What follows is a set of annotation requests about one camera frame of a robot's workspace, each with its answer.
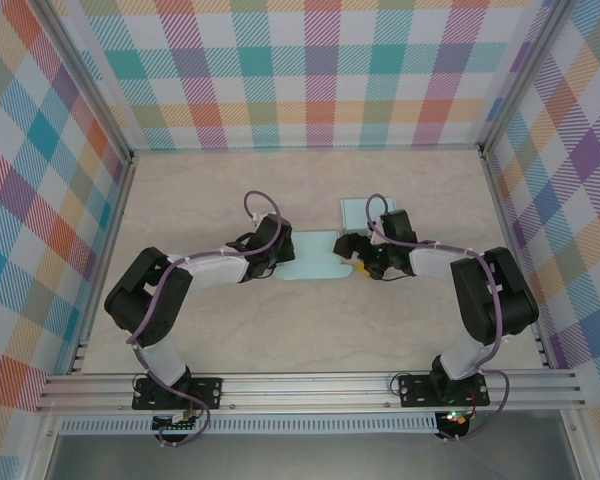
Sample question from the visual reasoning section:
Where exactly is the light blue paper box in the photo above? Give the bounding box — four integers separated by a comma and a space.
339, 197, 399, 236
272, 230, 355, 282

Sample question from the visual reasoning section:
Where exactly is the small controller board with LEDs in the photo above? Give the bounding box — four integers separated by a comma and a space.
437, 408, 474, 432

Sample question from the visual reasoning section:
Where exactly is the grey metal base panel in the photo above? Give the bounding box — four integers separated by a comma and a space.
44, 433, 581, 480

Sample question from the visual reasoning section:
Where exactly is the aluminium side rail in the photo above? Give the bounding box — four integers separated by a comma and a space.
479, 147, 556, 372
68, 152, 137, 375

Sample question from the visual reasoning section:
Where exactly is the aluminium mounting rail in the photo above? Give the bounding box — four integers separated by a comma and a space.
35, 370, 587, 415

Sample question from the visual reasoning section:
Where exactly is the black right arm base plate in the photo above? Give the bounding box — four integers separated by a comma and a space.
396, 373, 492, 409

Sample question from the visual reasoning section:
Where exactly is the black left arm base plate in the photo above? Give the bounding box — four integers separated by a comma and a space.
131, 375, 225, 412

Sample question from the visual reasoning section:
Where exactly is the white slotted cable duct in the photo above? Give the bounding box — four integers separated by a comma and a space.
59, 417, 440, 436

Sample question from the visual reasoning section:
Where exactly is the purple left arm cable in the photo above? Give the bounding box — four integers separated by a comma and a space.
127, 190, 286, 449

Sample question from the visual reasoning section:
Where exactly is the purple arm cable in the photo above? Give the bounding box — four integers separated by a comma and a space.
364, 193, 512, 444
127, 190, 286, 449

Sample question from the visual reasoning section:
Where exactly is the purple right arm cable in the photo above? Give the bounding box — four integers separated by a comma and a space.
364, 193, 512, 444

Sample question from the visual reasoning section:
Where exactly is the aluminium frame post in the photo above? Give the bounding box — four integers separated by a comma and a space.
38, 0, 137, 164
479, 0, 567, 157

